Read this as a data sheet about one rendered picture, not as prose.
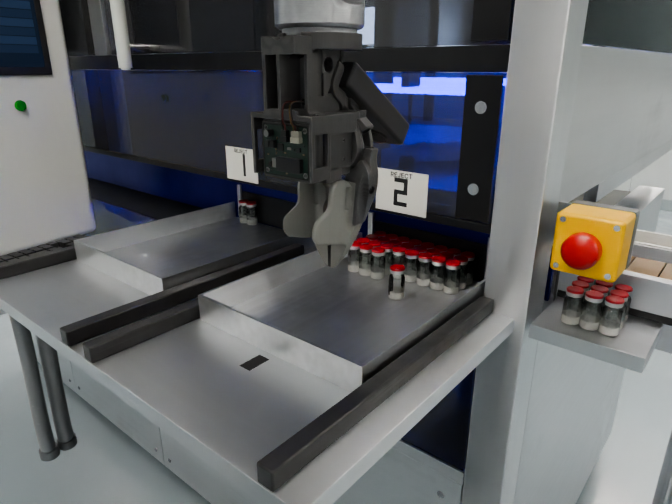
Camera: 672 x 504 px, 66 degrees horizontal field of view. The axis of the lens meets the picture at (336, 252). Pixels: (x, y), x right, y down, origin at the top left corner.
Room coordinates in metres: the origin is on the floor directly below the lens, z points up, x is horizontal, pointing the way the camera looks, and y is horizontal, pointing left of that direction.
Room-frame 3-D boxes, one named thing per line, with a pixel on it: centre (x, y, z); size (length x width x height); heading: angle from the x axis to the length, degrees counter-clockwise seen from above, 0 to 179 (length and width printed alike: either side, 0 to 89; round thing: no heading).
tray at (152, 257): (0.86, 0.23, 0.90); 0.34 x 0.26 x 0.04; 140
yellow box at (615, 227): (0.57, -0.30, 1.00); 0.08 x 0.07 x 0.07; 140
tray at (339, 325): (0.64, -0.03, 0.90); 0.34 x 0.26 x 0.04; 140
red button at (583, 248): (0.54, -0.27, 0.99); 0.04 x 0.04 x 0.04; 50
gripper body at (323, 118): (0.46, 0.02, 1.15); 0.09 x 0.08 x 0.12; 140
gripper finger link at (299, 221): (0.48, 0.03, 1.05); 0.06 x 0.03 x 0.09; 140
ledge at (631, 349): (0.59, -0.34, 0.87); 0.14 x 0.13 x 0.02; 140
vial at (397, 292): (0.66, -0.08, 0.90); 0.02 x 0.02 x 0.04
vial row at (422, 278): (0.73, -0.10, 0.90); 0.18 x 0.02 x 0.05; 50
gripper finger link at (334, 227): (0.46, 0.00, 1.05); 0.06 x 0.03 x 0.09; 140
